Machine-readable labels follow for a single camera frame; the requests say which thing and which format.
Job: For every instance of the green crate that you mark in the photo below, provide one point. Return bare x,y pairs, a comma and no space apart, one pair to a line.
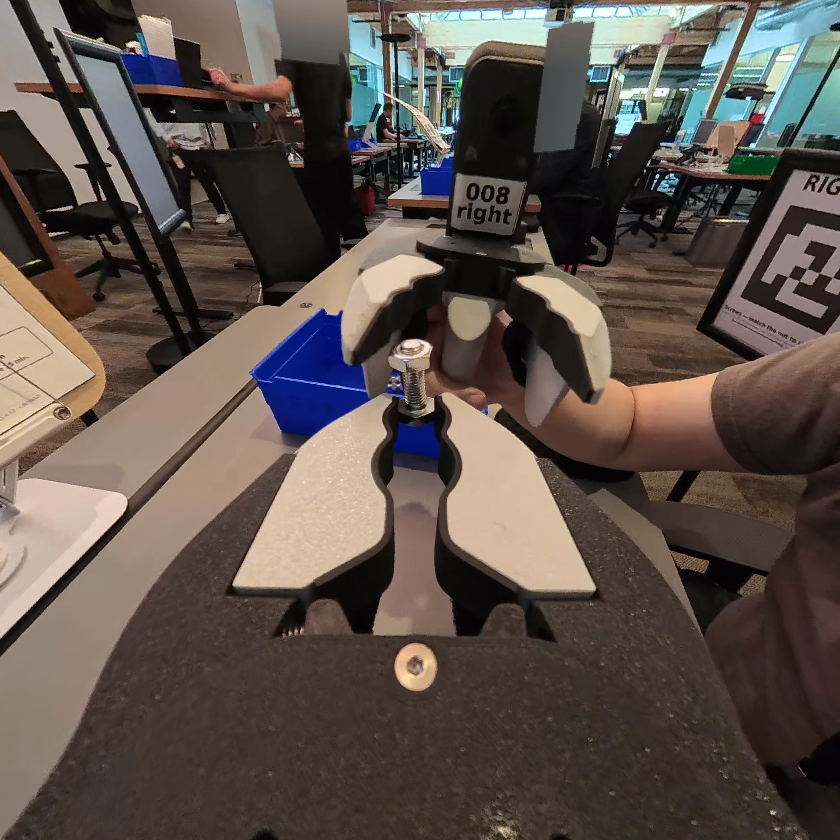
754,164

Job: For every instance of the wooden-top standing desk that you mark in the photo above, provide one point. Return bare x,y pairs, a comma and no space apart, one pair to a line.
197,94

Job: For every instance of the black box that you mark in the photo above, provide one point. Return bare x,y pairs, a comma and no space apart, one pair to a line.
189,65

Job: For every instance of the black framed marker sign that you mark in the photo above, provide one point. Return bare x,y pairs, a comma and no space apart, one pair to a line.
741,315

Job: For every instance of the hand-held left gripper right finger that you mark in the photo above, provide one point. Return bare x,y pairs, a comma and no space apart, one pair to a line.
512,518

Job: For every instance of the blue storage bins on desk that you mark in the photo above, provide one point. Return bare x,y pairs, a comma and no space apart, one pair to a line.
154,71

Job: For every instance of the red bag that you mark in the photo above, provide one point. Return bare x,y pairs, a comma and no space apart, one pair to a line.
366,200

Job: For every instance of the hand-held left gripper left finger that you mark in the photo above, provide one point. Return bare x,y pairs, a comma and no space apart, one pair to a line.
315,512

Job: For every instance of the black wheeled office chair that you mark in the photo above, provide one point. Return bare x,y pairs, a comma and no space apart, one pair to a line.
92,216

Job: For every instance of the black framed blank sign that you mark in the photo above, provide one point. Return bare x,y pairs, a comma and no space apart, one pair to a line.
124,131

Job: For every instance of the large hex nut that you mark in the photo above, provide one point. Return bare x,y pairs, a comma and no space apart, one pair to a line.
415,416

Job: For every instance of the blue plastic bin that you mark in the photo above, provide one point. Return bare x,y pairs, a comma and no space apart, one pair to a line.
436,182
308,394

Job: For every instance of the printed instruction sheet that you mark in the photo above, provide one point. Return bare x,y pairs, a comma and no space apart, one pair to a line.
33,354

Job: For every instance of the black mesh office chair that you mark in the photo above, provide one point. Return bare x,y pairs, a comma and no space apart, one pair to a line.
269,216

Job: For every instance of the black easel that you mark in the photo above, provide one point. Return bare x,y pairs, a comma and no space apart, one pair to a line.
172,354

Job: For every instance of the grey trash can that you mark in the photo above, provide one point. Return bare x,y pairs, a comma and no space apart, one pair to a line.
718,243

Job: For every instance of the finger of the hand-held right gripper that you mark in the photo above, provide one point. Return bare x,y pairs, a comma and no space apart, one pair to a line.
584,328
374,302

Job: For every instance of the person's right hand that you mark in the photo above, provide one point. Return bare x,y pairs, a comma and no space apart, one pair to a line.
505,387

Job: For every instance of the brown wooden board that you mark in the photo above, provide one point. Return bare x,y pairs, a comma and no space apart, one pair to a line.
65,289

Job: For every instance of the large silver hex bolt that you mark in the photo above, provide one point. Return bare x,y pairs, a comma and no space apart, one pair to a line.
415,390

